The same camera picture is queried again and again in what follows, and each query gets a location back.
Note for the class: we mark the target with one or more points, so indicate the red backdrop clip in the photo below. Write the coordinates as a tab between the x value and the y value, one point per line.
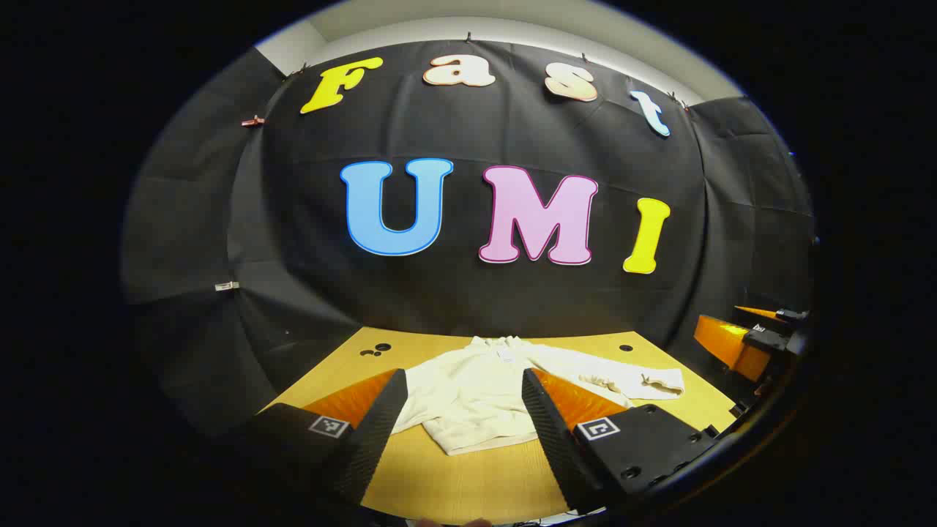
252	121

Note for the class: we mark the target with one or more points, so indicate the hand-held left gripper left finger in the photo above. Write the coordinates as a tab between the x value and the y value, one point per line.
381	432

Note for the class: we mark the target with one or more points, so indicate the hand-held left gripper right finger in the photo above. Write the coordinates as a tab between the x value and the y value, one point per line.
549	432

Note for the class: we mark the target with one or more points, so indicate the white backdrop clip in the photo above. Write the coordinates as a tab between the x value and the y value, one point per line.
227	285

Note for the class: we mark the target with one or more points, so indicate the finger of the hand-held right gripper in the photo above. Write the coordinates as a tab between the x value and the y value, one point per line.
721	340
758	312

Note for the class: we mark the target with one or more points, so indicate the white long-sleeved garment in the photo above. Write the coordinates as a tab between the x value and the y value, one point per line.
468	402

